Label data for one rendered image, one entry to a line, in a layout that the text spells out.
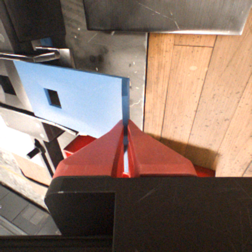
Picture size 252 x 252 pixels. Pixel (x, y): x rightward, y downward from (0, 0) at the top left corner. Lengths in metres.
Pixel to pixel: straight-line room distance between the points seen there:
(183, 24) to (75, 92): 0.12
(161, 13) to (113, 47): 0.08
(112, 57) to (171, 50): 0.08
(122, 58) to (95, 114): 0.10
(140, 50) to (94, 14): 0.06
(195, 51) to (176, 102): 0.06
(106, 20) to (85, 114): 0.11
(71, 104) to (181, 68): 0.13
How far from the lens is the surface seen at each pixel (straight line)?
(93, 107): 0.15
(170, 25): 0.19
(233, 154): 0.27
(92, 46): 0.25
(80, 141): 0.32
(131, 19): 0.20
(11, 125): 0.33
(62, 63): 0.17
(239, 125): 0.24
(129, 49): 0.23
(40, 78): 0.20
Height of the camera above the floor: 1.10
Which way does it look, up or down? 47 degrees down
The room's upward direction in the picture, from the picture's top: 142 degrees counter-clockwise
